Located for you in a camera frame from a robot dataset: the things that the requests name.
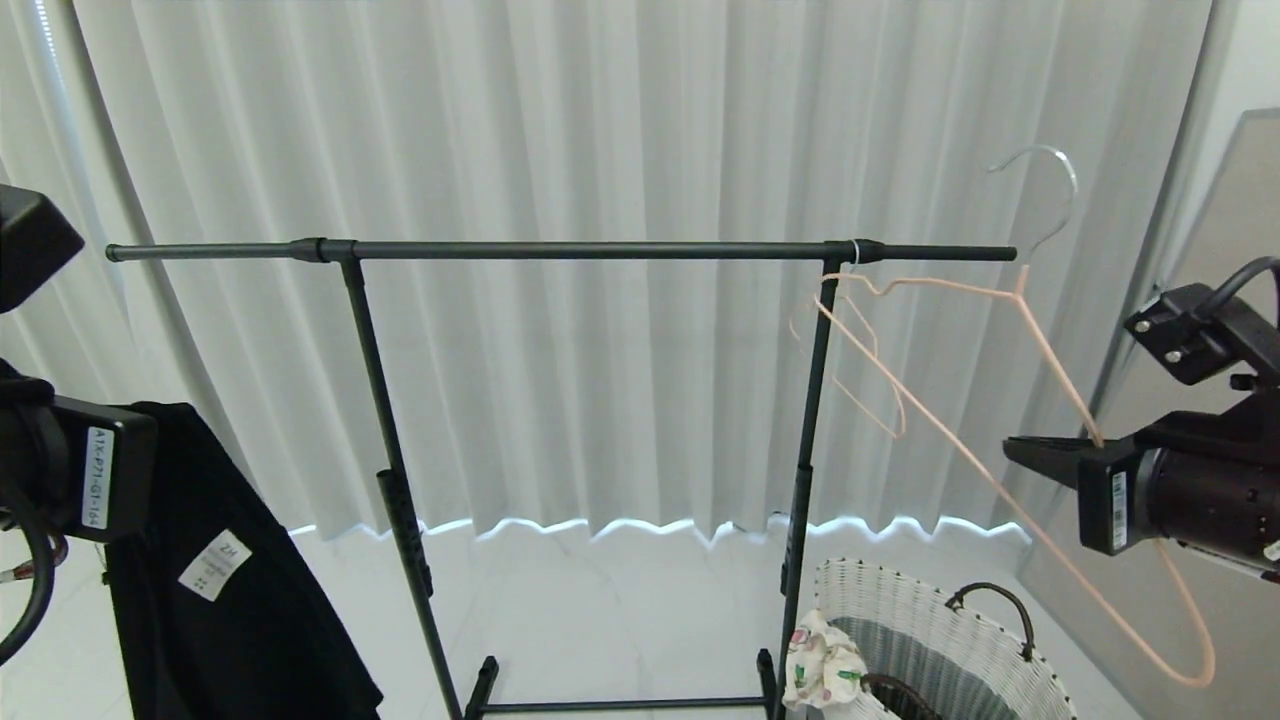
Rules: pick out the black clothes rack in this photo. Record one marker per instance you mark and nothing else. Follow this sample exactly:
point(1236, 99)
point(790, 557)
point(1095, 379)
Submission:
point(600, 250)

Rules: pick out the cream printed garment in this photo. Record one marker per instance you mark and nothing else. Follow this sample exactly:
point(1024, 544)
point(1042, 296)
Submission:
point(820, 665)

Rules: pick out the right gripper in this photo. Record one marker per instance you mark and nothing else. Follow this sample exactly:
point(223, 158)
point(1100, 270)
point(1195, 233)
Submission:
point(1210, 500)

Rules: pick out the white laundry basket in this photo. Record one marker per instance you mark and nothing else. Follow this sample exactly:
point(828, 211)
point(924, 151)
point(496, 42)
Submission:
point(880, 600)

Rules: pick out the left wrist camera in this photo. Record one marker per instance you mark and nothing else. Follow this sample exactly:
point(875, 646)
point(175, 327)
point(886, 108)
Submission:
point(30, 245)

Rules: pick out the white curtain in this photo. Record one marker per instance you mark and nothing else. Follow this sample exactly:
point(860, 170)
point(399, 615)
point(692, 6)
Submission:
point(600, 120)

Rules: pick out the black garment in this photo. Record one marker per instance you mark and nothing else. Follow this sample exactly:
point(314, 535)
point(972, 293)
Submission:
point(250, 650)

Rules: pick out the pink clothes hanger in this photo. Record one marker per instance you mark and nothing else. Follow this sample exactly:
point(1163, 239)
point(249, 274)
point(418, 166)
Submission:
point(1057, 360)
point(903, 415)

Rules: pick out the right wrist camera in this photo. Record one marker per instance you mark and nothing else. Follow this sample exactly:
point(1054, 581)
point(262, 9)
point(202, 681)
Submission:
point(1190, 330)

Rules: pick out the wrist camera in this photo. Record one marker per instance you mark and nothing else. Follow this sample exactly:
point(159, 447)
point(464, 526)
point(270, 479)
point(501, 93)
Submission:
point(1190, 330)
point(30, 245)

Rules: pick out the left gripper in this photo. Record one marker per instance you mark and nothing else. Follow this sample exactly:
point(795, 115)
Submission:
point(120, 470)

